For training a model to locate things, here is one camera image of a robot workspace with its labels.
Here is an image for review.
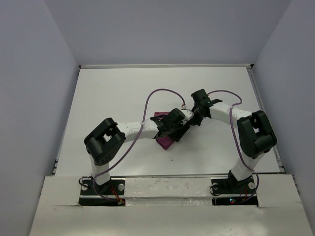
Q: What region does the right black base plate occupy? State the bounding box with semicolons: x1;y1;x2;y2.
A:
209;172;258;206

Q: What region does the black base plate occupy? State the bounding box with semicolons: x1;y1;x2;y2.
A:
209;172;258;206
78;177;126;207

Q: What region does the purple cloth napkin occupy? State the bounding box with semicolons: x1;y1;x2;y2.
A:
154;112;175;150

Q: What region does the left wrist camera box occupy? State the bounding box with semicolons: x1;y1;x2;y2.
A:
181;105;194;121

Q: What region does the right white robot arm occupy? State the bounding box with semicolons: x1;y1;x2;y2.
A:
191;89;277;193

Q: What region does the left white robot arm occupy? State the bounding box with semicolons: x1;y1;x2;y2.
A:
84;108;194;194

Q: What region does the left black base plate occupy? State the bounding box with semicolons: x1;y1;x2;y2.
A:
78;177;126;207

